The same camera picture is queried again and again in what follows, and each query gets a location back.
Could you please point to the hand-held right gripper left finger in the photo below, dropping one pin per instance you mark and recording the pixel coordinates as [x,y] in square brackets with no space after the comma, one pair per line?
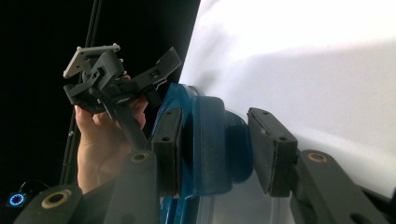
[169,149]

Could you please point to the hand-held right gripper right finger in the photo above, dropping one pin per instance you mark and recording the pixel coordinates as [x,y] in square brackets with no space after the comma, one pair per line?
[274,155]

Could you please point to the black metal stand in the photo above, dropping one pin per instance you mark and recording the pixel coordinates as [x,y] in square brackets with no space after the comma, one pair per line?
[93,18]

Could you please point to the round blue-lidded food container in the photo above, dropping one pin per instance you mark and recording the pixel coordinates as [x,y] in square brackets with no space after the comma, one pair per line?
[208,146]

